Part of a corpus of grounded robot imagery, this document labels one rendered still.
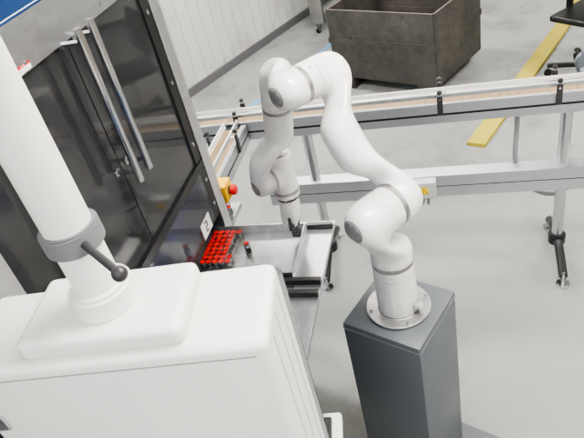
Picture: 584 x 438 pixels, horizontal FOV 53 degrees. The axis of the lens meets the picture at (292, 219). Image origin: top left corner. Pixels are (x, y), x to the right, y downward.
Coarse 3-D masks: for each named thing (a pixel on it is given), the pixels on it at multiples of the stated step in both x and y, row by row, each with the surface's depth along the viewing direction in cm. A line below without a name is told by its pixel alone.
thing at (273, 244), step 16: (256, 224) 214; (272, 224) 212; (288, 224) 211; (304, 224) 208; (256, 240) 212; (272, 240) 210; (288, 240) 209; (304, 240) 207; (240, 256) 207; (256, 256) 205; (272, 256) 203; (288, 256) 201; (288, 272) 190
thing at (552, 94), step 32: (352, 96) 269; (384, 96) 266; (416, 96) 257; (448, 96) 254; (480, 96) 260; (512, 96) 247; (544, 96) 243; (576, 96) 241; (256, 128) 278; (320, 128) 272
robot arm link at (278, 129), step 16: (288, 112) 169; (272, 128) 172; (288, 128) 173; (272, 144) 176; (288, 144) 177; (256, 160) 179; (272, 160) 177; (256, 176) 180; (272, 176) 185; (256, 192) 186; (272, 192) 187
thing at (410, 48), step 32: (352, 0) 493; (384, 0) 517; (416, 0) 497; (448, 0) 479; (480, 0) 464; (352, 32) 467; (384, 32) 448; (416, 32) 431; (448, 32) 438; (480, 32) 478; (352, 64) 486; (384, 64) 466; (416, 64) 447; (448, 64) 450
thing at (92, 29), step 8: (88, 24) 132; (88, 32) 134; (96, 32) 133; (96, 40) 134; (96, 48) 135; (104, 48) 136; (104, 56) 136; (104, 64) 138; (112, 72) 139; (112, 80) 140; (120, 88) 142; (120, 96) 142; (120, 104) 144; (128, 104) 145; (128, 112) 145; (128, 120) 146; (136, 128) 148; (136, 136) 149; (136, 144) 150; (144, 152) 152; (136, 160) 154; (144, 160) 153
